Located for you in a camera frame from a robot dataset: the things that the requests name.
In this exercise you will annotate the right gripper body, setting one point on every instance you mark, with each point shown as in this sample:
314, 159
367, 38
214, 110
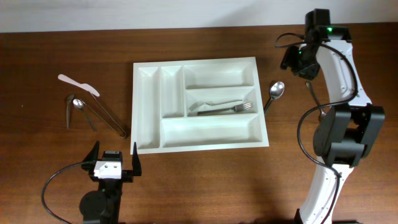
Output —
300, 62

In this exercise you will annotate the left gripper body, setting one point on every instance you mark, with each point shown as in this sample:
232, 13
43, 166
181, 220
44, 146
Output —
127, 175

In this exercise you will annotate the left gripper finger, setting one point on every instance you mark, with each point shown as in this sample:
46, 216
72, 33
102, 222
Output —
136, 164
92, 156

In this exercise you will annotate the large steel spoon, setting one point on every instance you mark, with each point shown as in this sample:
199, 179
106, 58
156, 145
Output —
276, 90

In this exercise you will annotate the steel spoon bowl down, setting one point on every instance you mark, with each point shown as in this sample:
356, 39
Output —
310, 88

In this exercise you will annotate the large steel fork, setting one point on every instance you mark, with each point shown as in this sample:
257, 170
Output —
236, 109

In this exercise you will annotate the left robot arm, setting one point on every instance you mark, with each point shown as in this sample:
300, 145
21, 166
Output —
103, 205

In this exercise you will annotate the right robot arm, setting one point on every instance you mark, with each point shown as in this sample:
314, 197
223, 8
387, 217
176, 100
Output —
348, 131

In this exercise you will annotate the metal tongs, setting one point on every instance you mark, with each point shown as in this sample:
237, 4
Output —
106, 117

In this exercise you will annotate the small steel teaspoon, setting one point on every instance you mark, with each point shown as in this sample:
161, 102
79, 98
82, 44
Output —
78, 104

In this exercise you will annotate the small dark steel spoon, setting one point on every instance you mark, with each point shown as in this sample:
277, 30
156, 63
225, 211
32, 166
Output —
68, 113

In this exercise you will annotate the white plastic knife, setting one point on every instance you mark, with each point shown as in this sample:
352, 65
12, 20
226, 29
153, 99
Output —
83, 86

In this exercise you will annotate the white plastic cutlery tray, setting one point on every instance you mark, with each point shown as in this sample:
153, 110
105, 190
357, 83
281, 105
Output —
164, 91

